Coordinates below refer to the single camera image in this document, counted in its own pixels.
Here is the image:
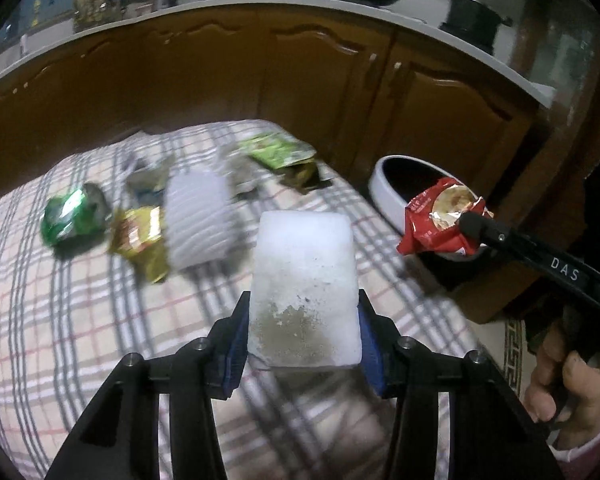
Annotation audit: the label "utensil rack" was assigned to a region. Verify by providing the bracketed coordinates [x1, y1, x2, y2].
[72, 0, 118, 31]

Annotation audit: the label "gold snack wrapper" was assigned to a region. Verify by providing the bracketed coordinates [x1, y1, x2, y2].
[107, 205, 170, 283]

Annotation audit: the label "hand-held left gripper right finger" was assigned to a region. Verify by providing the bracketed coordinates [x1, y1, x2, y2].
[357, 289, 566, 480]

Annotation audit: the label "silver foil wrapper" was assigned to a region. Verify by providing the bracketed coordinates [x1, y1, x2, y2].
[125, 157, 176, 206]
[225, 152, 261, 201]

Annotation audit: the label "person's right hand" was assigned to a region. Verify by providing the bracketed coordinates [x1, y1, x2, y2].
[524, 310, 600, 448]

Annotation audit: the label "brown wooden lower cabinets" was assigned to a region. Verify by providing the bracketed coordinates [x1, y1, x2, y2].
[0, 7, 541, 201]

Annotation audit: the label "green printed packet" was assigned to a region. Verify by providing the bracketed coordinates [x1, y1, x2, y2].
[240, 132, 317, 168]

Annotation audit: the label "red snack wrapper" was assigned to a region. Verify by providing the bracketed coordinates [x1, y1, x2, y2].
[396, 176, 495, 257]

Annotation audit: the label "black cooking pot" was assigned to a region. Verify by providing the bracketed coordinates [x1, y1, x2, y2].
[439, 0, 513, 43]

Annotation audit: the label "plaid blanket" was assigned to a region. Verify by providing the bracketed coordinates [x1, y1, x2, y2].
[0, 119, 481, 480]

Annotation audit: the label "person's right forearm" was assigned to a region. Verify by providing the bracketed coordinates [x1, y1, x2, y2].
[547, 405, 600, 480]

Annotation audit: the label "white round trash bin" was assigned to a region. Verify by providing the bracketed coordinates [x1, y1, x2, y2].
[369, 155, 486, 261]

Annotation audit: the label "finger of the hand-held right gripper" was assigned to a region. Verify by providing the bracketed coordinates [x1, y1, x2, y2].
[459, 211, 600, 311]

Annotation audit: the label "white foam fruit net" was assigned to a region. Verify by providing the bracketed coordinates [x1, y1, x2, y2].
[165, 170, 237, 268]

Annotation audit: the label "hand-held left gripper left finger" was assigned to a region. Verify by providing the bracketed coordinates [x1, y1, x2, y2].
[45, 290, 253, 480]

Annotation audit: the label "green foil wrapper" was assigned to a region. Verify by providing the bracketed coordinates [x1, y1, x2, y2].
[41, 182, 113, 247]

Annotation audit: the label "grey kitchen countertop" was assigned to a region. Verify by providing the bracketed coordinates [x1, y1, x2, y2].
[0, 0, 556, 108]

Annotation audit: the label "white foam block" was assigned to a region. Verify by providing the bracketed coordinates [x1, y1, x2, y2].
[247, 211, 363, 368]

